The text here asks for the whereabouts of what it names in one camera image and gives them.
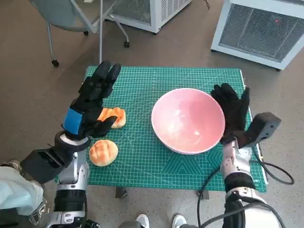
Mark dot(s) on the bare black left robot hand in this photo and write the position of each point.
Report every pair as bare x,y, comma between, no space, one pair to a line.
90,95

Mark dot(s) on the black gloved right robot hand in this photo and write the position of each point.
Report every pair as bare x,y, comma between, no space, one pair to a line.
234,111

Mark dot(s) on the oblong orange toy bread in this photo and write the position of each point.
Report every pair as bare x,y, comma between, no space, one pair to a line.
120,118

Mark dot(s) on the pink bowl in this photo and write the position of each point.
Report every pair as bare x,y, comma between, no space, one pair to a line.
187,118

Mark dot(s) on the round toy bread bun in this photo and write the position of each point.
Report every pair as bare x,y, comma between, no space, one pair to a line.
103,153

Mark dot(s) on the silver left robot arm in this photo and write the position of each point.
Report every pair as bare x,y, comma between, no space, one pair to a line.
73,173

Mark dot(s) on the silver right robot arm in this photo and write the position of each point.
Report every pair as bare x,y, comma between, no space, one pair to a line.
237,166

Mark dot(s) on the green cutting mat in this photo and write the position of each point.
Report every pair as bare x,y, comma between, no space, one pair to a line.
142,95

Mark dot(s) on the silver metal pole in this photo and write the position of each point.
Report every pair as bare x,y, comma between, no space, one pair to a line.
101,35

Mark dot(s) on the grey office chair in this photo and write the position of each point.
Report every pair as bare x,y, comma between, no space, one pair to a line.
66,16

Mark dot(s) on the white mesh cabinet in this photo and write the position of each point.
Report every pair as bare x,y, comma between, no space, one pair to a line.
166,9
256,31

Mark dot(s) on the person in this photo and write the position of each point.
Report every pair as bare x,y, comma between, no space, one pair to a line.
14,197

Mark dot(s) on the small black device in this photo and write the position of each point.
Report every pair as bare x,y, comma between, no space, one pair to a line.
91,224

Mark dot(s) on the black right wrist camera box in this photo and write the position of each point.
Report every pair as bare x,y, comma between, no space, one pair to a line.
263,128

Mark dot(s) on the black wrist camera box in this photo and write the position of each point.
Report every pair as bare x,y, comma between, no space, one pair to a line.
42,164
263,128

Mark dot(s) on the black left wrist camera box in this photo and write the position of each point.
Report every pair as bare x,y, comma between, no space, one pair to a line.
42,164

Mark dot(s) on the black table bracket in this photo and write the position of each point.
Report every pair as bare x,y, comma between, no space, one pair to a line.
203,195
121,192

